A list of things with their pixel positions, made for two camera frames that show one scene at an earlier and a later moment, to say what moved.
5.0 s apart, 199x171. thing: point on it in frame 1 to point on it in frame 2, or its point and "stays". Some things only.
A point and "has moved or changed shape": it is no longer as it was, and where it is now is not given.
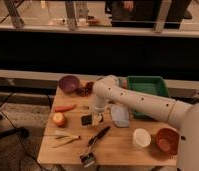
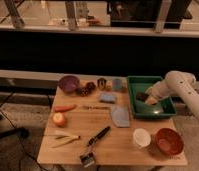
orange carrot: x=65 y=108 stays
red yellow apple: x=59 y=119 stays
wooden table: x=76 y=136 stays
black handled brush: x=88 y=158 stays
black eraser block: x=86 y=120 has moved or changed shape
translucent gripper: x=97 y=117 to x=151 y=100
